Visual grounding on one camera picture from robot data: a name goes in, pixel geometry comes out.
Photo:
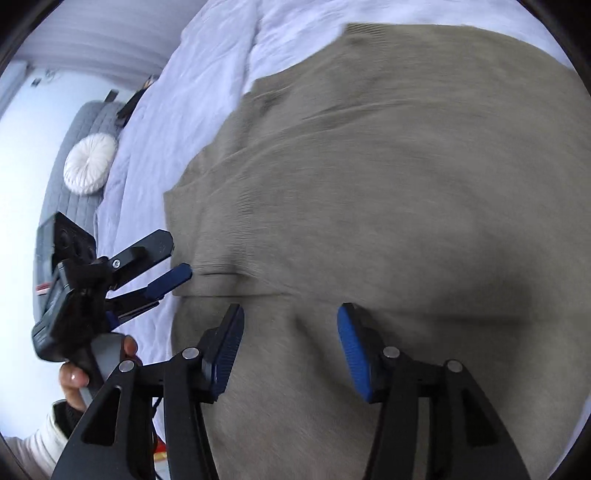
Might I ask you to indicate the white round pillow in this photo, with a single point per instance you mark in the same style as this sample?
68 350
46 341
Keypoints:
90 164

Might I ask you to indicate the lavender plush blanket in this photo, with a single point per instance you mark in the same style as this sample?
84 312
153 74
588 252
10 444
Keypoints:
184 115

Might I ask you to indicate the black object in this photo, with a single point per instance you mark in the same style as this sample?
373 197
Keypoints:
136 101
111 96

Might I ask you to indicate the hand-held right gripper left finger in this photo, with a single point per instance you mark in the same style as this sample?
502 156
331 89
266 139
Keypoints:
226 353

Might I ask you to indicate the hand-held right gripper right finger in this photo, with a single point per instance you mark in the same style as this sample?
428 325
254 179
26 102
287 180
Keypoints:
353 353

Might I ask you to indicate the person's left hand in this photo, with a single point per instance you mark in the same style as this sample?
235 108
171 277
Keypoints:
71 376

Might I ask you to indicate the grey quilted headboard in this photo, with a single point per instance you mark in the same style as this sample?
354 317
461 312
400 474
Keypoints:
87 120

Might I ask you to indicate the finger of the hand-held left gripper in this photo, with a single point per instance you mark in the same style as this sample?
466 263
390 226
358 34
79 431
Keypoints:
171 279
147 247

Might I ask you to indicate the grey curtain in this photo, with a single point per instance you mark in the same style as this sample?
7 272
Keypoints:
115 41

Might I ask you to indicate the olive knit sweater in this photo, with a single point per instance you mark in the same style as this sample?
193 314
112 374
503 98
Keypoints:
369 184

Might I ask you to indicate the person's left forearm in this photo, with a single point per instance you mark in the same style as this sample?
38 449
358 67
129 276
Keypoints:
32 450

